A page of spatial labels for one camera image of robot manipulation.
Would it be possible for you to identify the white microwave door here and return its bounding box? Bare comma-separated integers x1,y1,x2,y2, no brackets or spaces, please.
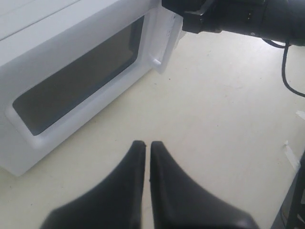
0,0,183,176

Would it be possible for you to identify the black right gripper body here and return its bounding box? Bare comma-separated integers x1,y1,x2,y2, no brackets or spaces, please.
161,0,265,35

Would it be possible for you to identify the white microwave oven body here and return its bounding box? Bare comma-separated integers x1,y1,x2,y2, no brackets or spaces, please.
0,0,113,40

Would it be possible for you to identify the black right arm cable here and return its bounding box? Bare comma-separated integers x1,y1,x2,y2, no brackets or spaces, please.
264,39,305,95

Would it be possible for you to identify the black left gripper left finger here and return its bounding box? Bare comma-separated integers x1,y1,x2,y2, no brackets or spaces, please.
41,141,146,229

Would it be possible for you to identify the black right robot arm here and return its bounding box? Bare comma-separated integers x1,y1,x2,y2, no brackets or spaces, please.
162,0,305,46

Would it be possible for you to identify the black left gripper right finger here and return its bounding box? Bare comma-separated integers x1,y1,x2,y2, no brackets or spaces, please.
150,141,258,229

